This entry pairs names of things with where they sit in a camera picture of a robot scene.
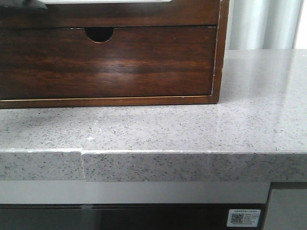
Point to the dark wooden drawer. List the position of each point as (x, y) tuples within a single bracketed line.
[(135, 61), (174, 12)]

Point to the black glass appliance front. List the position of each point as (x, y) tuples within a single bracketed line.
[(122, 216)]

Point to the white pleated curtain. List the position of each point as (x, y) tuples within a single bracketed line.
[(267, 24)]

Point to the white QR code sticker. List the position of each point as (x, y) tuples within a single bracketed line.
[(243, 217)]

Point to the dark wooden drawer cabinet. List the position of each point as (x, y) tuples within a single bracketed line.
[(102, 34)]

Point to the grey cabinet panel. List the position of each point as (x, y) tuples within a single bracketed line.
[(287, 207)]

